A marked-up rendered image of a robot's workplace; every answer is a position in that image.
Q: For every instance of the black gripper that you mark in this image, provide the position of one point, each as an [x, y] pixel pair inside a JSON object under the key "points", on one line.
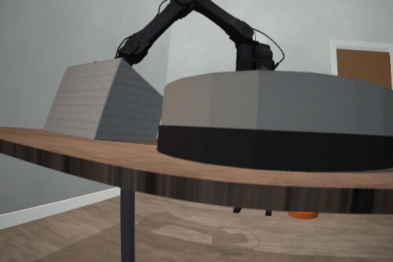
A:
{"points": [[238, 63]]}

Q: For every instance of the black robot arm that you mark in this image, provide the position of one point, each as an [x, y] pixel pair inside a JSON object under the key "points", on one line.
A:
{"points": [[136, 47]]}

